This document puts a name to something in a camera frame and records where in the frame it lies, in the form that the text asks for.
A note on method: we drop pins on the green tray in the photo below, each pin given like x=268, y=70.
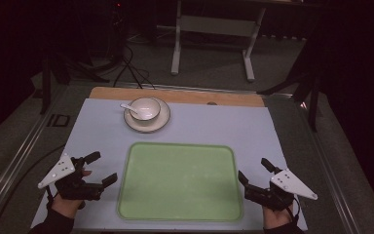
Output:
x=180, y=182

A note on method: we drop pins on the black floor bracket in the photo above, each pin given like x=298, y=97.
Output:
x=58, y=120

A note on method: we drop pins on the black equipment stand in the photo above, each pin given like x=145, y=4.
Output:
x=118, y=29

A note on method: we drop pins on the white metal desk frame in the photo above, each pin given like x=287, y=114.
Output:
x=217, y=25

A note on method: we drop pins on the light blue table mat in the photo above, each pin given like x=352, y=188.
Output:
x=207, y=126

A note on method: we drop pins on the white bowl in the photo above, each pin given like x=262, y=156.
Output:
x=146, y=109

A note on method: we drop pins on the metal floor rail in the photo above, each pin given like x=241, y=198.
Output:
x=332, y=175
x=188, y=88
x=16, y=162

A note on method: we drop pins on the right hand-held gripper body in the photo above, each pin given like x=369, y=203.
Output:
x=274, y=195

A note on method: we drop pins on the white plate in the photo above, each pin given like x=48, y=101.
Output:
x=160, y=122

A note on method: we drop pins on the white spoon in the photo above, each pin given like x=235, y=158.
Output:
x=127, y=107

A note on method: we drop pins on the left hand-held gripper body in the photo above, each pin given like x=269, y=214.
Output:
x=74, y=187

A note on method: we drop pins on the person's right hand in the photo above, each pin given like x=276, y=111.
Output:
x=275, y=217

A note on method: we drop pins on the person's left hand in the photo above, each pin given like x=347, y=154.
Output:
x=65, y=207

